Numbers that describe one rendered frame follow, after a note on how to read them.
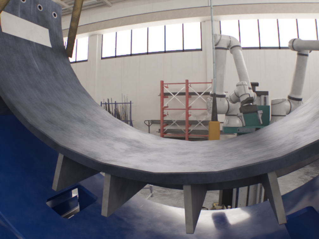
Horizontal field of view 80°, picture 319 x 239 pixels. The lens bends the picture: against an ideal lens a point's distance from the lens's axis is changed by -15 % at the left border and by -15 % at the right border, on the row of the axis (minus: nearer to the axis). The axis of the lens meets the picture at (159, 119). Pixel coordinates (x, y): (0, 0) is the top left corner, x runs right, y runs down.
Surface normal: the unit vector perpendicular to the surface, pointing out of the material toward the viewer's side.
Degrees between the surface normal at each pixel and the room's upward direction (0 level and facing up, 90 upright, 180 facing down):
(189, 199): 90
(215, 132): 90
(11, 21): 75
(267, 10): 90
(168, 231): 3
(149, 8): 90
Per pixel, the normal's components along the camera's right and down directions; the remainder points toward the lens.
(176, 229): 0.02, -1.00
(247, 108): -0.05, -0.36
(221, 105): 0.26, 0.20
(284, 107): 0.08, 0.04
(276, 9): -0.30, 0.04
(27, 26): 0.92, -0.25
